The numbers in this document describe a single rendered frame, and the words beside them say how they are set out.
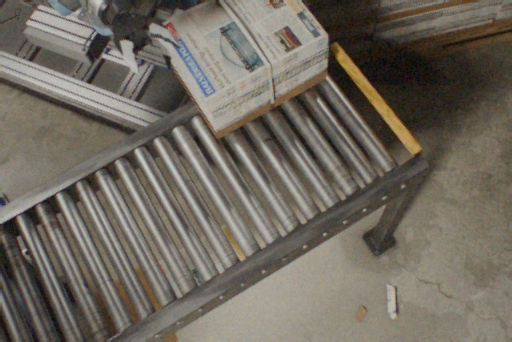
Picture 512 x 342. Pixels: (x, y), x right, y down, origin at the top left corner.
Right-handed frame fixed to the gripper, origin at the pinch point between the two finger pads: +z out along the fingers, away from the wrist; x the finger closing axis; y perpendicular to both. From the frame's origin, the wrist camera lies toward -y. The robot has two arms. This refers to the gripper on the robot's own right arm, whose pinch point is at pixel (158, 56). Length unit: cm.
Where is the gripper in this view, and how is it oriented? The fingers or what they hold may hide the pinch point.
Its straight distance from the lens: 126.3
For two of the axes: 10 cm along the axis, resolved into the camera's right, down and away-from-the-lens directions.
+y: -0.4, 4.6, 8.9
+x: -7.7, 5.6, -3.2
